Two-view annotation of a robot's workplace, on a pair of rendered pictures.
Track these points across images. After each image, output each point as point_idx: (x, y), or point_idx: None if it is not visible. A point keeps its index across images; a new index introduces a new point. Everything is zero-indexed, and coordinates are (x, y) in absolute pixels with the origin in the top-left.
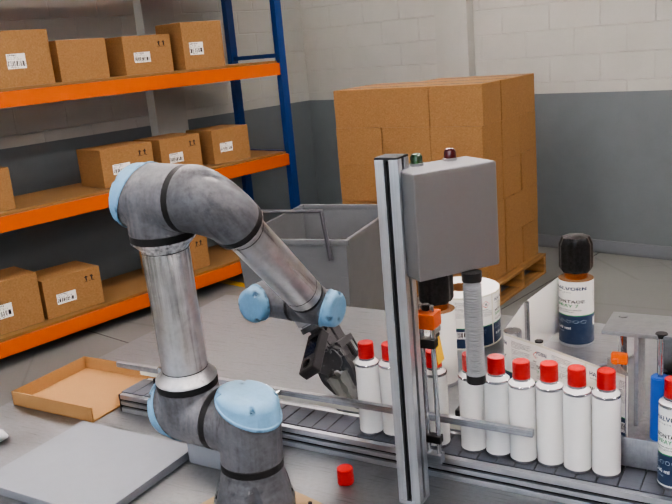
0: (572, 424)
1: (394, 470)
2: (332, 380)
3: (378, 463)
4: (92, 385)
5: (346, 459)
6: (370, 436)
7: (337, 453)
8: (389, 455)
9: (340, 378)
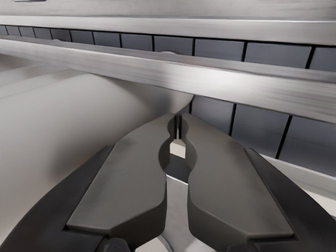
0: None
1: (136, 6)
2: (236, 211)
3: (165, 15)
4: None
5: (242, 10)
6: (162, 48)
7: (271, 17)
8: (129, 16)
9: (163, 198)
